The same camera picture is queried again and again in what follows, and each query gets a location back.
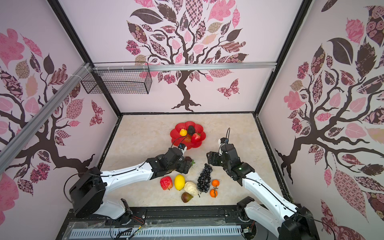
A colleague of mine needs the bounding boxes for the black wire mesh basket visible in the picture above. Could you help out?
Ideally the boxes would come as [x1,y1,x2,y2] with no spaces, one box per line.
[81,62,153,95]

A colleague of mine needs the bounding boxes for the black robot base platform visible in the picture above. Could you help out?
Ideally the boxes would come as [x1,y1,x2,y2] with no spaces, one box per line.
[56,203,279,240]

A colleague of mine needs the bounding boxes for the orange tangerine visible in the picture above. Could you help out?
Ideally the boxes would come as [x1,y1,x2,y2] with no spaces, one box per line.
[210,189,218,198]
[212,180,220,188]

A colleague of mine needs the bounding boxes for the red strawberry with green leaves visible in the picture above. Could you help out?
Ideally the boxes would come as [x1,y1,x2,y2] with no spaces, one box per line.
[191,133,201,143]

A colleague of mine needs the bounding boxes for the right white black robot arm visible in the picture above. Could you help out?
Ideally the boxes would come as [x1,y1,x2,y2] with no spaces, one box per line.
[206,144,320,240]

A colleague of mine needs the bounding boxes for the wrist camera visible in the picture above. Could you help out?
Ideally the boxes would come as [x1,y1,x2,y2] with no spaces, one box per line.
[219,138,229,146]
[178,143,188,153]

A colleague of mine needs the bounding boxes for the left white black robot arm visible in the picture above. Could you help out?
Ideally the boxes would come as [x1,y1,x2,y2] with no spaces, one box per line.
[64,144,192,220]

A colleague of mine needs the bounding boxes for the yellow lemon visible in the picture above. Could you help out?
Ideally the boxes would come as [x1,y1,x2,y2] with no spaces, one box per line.
[174,175,186,191]

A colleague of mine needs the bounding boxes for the white slotted cable duct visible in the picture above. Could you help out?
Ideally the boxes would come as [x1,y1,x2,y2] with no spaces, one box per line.
[64,226,243,240]

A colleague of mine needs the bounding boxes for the rear aluminium frame rail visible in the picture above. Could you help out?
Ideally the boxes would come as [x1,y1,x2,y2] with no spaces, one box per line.
[93,62,277,72]

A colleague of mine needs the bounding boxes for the dark green avocado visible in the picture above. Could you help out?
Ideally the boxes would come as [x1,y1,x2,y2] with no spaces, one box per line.
[187,126,196,136]

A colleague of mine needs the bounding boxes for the lower orange tangerine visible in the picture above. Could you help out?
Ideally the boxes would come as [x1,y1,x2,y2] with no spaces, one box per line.
[210,189,218,198]

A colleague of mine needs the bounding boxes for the black grape bunch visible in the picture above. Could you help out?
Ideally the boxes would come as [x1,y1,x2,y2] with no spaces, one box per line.
[197,164,213,193]

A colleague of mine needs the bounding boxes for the aluminium frame rail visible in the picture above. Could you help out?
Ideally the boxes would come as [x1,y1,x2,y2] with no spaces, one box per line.
[93,62,277,72]
[1,63,92,173]

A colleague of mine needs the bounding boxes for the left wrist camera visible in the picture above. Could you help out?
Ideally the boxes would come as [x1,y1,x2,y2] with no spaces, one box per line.
[178,143,188,153]

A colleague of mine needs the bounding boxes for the left aluminium frame rail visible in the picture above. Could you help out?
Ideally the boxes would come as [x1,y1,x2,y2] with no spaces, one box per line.
[1,63,92,173]

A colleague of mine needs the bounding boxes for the upper orange tangerine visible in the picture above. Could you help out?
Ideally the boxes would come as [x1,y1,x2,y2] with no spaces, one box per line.
[212,180,220,188]

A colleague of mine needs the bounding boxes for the brown green fig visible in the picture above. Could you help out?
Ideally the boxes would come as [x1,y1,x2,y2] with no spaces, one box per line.
[181,192,194,203]

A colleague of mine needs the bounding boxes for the red pomegranate fruit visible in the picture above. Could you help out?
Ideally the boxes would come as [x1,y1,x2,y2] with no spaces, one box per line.
[160,176,173,190]

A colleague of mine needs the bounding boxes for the red flower-shaped fruit bowl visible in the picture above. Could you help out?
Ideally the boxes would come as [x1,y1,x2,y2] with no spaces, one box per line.
[170,121,207,150]

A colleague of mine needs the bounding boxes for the small yellow quince fruit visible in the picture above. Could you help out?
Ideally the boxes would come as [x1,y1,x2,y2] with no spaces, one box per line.
[179,129,188,137]

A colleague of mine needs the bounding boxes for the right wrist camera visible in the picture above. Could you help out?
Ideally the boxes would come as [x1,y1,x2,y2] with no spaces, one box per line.
[219,138,229,146]

